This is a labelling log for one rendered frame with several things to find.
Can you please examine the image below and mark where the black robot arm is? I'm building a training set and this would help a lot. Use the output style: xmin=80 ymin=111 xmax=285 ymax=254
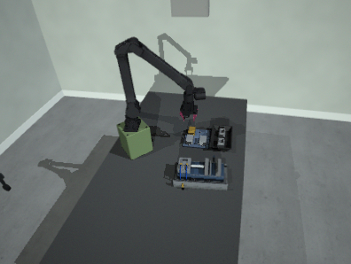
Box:
xmin=114 ymin=37 xmax=206 ymax=132

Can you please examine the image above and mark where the yellow block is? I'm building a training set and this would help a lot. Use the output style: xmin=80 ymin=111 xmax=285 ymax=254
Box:
xmin=188 ymin=127 xmax=196 ymax=135

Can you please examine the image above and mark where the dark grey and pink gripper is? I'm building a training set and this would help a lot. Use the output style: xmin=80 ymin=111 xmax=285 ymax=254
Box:
xmin=180 ymin=101 xmax=198 ymax=121

